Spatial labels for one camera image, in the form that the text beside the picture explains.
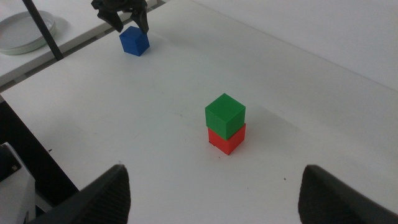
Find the white device housing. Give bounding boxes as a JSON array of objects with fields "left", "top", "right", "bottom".
[{"left": 0, "top": 142, "right": 37, "bottom": 224}]

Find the green cube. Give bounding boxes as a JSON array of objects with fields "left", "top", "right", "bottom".
[{"left": 204, "top": 92, "right": 246, "bottom": 141}]

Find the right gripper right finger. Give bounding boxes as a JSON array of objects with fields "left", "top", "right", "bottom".
[{"left": 297, "top": 164, "right": 398, "bottom": 224}]

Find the red cube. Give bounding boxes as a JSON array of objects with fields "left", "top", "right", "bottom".
[{"left": 207, "top": 123, "right": 247, "bottom": 156}]

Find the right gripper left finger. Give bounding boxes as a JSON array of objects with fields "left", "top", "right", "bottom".
[{"left": 26, "top": 164, "right": 131, "bottom": 224}]

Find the blue cube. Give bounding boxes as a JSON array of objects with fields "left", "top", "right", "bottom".
[{"left": 119, "top": 26, "right": 150, "bottom": 57}]

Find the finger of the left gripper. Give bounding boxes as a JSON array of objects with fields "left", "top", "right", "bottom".
[
  {"left": 129, "top": 6, "right": 150, "bottom": 34},
  {"left": 98, "top": 9, "right": 124, "bottom": 34}
]

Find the white side table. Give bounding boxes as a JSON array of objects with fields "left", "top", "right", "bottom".
[{"left": 0, "top": 0, "right": 167, "bottom": 88}]

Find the white round plate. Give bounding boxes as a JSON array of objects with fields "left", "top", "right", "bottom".
[{"left": 0, "top": 10, "right": 57, "bottom": 56}]

